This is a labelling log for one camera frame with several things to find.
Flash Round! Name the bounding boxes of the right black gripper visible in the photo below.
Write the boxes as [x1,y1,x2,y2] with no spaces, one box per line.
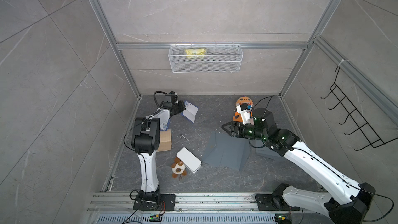
[221,121,265,142]

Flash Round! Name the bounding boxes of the white blue bordered letter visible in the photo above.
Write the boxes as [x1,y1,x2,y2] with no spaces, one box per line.
[160,118,170,131]

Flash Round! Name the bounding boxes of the grey envelope gold rose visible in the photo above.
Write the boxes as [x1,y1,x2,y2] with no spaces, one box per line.
[202,132,250,171]

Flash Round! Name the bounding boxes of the grey envelope front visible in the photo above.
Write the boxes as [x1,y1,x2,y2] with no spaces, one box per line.
[254,140,285,161]

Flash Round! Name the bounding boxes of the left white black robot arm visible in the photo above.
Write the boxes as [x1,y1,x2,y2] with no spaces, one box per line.
[131,91,186,212]

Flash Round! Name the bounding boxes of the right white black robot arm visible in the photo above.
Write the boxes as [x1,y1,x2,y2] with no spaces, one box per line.
[221,108,375,224]

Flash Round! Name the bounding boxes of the orange shark plush toy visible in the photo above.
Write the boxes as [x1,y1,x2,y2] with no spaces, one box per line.
[233,96,254,124]

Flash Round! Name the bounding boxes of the white rectangular box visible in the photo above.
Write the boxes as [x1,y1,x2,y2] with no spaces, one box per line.
[176,147,202,173]

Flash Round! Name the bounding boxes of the yellow packet in basket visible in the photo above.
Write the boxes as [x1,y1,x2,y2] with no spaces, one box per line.
[184,48,207,59]

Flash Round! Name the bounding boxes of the brown white dog plush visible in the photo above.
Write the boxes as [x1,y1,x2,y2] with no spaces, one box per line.
[171,157,187,178]

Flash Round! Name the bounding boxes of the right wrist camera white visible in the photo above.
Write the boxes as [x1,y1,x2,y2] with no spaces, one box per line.
[233,103,254,124]

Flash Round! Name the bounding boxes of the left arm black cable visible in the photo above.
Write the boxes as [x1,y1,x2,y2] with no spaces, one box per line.
[121,91,170,224]

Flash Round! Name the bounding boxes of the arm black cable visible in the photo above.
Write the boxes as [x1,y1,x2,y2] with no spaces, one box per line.
[121,91,170,224]
[248,94,395,223]

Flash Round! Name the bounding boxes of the white wire mesh basket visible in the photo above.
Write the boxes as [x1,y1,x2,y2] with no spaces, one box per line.
[168,44,244,73]

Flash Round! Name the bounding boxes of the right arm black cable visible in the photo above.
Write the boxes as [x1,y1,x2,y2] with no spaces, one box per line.
[248,94,395,223]

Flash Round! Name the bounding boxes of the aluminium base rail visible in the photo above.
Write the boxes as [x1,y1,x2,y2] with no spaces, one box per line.
[82,192,332,224]

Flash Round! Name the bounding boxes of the black wire hook rack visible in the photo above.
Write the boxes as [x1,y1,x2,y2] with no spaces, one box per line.
[321,66,398,151]

